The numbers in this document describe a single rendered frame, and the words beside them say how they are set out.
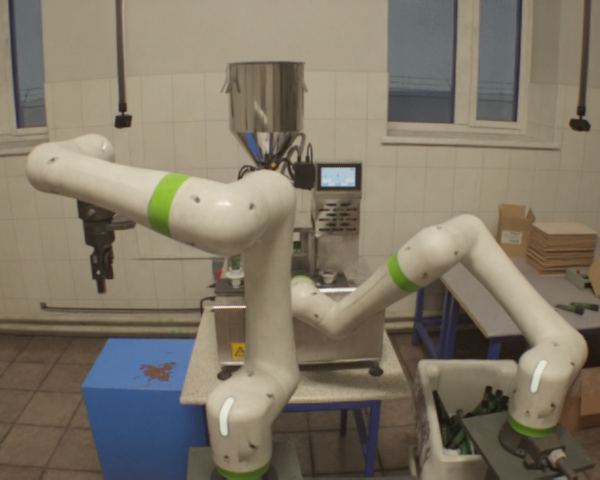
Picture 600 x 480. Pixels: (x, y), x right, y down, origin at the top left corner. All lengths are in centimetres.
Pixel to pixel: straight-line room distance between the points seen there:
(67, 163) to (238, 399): 57
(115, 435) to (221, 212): 161
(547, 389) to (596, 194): 294
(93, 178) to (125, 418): 140
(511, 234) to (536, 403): 203
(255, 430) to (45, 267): 294
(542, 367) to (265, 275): 65
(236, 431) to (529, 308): 78
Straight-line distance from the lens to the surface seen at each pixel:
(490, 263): 135
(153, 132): 328
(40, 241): 372
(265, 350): 108
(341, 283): 185
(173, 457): 229
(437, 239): 121
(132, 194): 91
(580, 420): 304
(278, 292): 103
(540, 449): 126
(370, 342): 180
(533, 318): 134
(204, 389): 178
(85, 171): 99
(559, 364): 122
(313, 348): 178
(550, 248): 292
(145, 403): 213
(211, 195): 83
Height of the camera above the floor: 175
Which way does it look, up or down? 18 degrees down
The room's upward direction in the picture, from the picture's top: straight up
